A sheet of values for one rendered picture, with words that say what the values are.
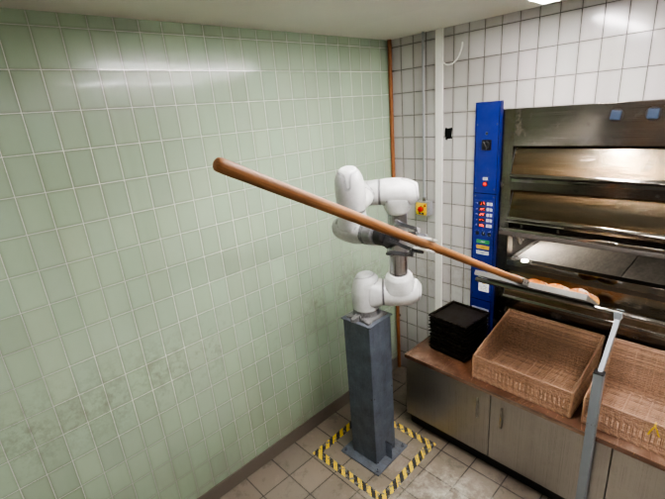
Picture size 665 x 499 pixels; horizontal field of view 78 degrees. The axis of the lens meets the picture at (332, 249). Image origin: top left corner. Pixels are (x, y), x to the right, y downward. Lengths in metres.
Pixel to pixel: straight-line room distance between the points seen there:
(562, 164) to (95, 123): 2.32
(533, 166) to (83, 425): 2.68
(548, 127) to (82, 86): 2.28
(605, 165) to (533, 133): 0.41
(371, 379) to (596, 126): 1.82
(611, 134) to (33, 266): 2.71
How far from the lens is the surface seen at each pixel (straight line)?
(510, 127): 2.73
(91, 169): 2.03
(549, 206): 2.71
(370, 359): 2.49
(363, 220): 1.10
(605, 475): 2.66
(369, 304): 2.38
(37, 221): 2.01
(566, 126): 2.62
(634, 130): 2.55
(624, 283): 2.72
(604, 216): 2.64
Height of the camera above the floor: 2.16
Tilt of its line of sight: 18 degrees down
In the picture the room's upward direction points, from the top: 5 degrees counter-clockwise
